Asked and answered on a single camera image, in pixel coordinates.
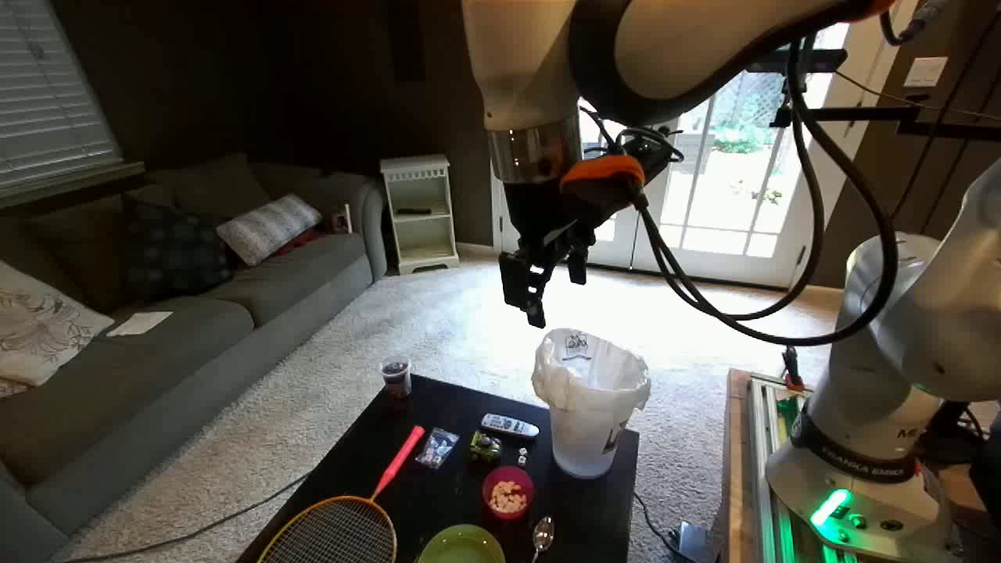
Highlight grey remote control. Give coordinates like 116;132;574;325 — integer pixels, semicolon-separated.
479;414;540;442

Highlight dark drinking glass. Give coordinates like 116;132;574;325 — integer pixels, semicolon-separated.
381;359;413;398

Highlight orange wrist camera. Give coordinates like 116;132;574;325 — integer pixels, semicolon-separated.
561;152;649;207

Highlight striped white cushion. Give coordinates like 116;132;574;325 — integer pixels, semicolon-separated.
216;195;323;266

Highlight small green toy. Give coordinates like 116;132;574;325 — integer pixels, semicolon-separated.
470;431;505;462

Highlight white french doors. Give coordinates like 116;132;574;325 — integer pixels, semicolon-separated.
489;17;855;291

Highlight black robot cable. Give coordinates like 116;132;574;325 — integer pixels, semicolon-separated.
578;28;901;351

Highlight black camera on stand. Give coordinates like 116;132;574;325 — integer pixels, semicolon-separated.
747;47;1001;142

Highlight white side shelf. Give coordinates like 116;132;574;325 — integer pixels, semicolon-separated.
380;152;456;274

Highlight grey sofa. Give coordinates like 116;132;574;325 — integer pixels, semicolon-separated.
0;152;384;563

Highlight metal spoon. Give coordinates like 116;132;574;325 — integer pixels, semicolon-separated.
531;516;555;563

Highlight clear plastic packet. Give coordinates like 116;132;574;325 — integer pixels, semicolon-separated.
416;429;456;470

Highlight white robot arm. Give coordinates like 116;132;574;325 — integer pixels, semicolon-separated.
462;0;1001;400

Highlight red handled badminton racket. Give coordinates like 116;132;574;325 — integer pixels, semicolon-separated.
256;425;427;563

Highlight window blinds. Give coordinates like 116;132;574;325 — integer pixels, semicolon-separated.
0;0;144;207

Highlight dark patterned cushion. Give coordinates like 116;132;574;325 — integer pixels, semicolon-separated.
125;197;231;303

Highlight white patterned blanket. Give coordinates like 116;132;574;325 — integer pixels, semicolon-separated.
0;264;112;387

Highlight red bowl with snacks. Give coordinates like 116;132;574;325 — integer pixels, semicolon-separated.
482;465;535;519

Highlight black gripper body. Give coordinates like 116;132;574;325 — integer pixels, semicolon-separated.
501;180;595;274

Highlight black coffee table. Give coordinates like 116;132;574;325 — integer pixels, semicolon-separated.
239;375;637;563

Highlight white paper on sofa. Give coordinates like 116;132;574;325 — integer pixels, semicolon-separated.
107;308;172;338

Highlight green plate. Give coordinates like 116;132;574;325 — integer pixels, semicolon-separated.
416;521;507;563

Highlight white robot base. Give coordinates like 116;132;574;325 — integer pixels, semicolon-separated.
764;232;1001;563

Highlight black floor cable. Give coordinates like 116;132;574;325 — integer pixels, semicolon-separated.
62;470;317;563

